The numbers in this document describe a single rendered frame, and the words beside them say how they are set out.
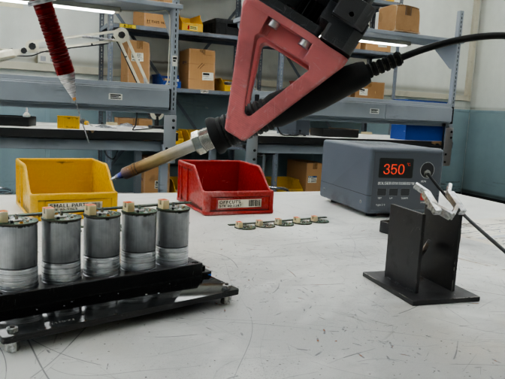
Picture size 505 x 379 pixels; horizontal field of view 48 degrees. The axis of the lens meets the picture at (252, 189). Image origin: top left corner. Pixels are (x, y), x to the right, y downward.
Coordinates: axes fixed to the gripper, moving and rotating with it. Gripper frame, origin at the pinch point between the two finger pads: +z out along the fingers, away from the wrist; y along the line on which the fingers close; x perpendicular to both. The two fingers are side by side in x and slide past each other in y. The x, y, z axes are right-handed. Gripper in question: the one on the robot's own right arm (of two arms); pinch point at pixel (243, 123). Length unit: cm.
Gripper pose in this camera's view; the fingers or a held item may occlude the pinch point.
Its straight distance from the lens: 35.9
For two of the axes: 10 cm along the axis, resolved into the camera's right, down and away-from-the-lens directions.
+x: 8.4, 5.4, -0.1
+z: -5.3, 8.3, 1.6
